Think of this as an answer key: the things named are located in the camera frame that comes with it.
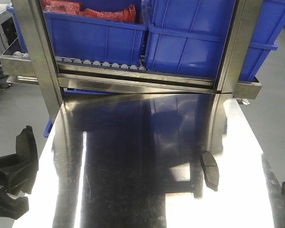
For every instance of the brake pad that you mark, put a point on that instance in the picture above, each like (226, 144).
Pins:
(210, 170)
(26, 150)

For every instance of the blue lower bin left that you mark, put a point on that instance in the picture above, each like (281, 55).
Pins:
(48, 128)

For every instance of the blue plastic bin left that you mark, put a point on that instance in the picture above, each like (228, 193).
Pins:
(94, 39)

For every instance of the blue plastic bin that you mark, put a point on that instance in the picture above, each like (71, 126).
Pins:
(94, 39)
(188, 36)

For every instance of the blue plastic bin right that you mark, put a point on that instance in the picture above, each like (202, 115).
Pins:
(188, 36)

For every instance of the red mesh bag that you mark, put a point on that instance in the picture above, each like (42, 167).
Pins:
(128, 14)

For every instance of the stainless steel rack frame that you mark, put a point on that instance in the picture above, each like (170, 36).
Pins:
(41, 68)

